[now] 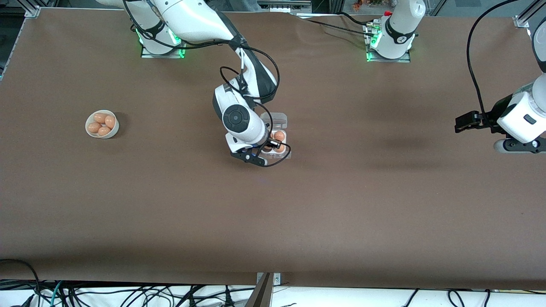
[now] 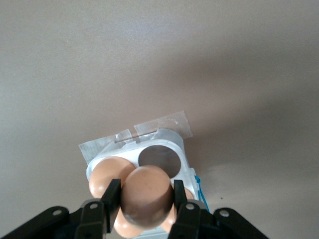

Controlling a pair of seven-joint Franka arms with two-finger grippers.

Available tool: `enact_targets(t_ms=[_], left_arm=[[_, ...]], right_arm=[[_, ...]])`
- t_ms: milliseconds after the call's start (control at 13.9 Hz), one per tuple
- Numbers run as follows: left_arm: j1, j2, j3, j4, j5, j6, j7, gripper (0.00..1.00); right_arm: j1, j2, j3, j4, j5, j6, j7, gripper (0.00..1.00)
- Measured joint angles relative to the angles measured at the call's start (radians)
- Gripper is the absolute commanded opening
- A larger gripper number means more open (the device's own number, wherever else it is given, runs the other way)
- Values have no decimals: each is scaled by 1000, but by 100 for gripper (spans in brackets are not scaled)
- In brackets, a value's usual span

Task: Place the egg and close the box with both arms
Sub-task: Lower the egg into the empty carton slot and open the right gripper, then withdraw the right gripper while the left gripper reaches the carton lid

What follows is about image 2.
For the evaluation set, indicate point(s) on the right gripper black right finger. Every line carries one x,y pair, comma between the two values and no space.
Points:
180,196

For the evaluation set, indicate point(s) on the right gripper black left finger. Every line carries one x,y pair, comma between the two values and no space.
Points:
114,194

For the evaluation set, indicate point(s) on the brown egg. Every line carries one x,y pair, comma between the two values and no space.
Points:
169,222
107,174
147,196
127,226

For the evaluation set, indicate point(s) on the clear plastic egg carton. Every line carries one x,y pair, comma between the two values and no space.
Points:
183,159

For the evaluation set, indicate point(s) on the wide clear tape strip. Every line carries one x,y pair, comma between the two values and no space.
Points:
94,149

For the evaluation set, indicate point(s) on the small clear tape piece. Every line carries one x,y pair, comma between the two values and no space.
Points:
123,135

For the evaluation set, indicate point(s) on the long clear tape strip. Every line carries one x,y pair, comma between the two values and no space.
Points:
162,124

